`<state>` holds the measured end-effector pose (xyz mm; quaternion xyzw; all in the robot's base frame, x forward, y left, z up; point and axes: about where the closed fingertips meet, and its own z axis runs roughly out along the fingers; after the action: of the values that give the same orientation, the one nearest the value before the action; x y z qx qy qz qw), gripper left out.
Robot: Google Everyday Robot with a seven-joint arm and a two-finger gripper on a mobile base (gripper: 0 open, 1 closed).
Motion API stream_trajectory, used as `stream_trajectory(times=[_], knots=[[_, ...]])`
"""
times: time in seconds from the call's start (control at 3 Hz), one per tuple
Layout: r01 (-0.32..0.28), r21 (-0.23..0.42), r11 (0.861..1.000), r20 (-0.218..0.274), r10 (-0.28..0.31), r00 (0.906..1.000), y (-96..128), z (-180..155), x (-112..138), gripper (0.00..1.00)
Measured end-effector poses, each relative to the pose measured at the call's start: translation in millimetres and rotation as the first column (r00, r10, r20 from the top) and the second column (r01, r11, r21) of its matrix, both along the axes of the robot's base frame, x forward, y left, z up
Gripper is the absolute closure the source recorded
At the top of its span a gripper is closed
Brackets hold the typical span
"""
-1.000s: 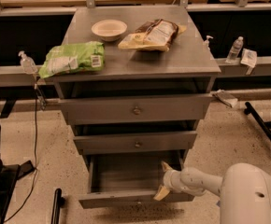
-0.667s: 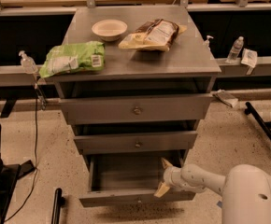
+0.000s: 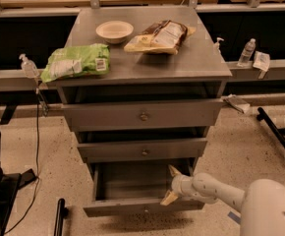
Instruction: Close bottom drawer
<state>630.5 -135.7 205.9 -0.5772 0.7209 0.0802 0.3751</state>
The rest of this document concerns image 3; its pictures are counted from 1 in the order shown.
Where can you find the grey drawer cabinet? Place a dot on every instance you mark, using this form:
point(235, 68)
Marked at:
point(198, 71)

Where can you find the grey bottom drawer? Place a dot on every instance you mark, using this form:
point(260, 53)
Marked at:
point(137, 187)

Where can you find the left sanitizer pump bottle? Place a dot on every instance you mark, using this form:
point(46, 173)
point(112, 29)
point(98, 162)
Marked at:
point(29, 67)

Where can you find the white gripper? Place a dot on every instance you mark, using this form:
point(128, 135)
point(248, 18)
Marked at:
point(179, 185)

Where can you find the folded grey cloth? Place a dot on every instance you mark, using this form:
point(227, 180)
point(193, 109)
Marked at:
point(237, 102)

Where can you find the grey top drawer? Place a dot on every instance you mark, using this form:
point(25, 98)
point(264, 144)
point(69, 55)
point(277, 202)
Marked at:
point(138, 115)

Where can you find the grey middle drawer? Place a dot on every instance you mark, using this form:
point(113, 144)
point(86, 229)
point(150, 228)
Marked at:
point(142, 150)

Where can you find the green chip bag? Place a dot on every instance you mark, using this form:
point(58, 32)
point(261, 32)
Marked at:
point(77, 61)

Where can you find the clear water bottle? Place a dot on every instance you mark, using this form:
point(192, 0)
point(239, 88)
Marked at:
point(247, 52)

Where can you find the sanitizer pump bottle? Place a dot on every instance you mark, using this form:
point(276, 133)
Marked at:
point(219, 40)
point(29, 67)

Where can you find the grey drawer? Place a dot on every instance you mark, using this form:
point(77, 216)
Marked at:
point(138, 115)
point(137, 187)
point(142, 150)

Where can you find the white paper packet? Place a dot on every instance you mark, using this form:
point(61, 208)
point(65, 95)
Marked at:
point(262, 63)

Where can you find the white paper bowl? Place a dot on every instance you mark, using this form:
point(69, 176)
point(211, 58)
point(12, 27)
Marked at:
point(114, 32)

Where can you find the black stand right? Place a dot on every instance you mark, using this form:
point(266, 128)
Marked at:
point(278, 135)

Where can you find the right sanitizer pump bottle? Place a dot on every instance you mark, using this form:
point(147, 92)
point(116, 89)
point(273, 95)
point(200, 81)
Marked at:
point(219, 40)

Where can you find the black bar bottom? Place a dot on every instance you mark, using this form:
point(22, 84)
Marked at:
point(61, 214)

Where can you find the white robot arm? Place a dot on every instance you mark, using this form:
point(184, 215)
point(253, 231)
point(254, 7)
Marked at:
point(261, 206)

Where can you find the brown yellow snack bag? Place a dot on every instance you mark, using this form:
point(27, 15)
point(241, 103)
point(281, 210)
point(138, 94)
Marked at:
point(164, 37)

